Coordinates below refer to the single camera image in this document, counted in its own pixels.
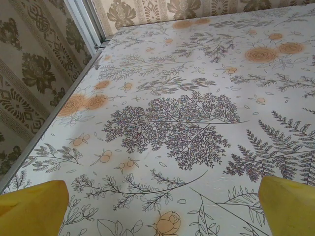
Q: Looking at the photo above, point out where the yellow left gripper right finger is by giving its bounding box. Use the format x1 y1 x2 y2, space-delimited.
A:
258 176 315 236

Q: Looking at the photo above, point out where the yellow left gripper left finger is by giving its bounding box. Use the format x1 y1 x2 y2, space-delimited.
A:
0 179 70 236

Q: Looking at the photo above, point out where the floral tablecloth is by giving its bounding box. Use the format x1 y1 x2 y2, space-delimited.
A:
0 4 315 236

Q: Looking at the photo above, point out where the aluminium table side rail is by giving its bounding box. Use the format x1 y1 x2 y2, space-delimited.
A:
0 46 106 195

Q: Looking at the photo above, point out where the aluminium frame corner post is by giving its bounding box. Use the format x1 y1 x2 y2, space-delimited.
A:
64 0 110 56

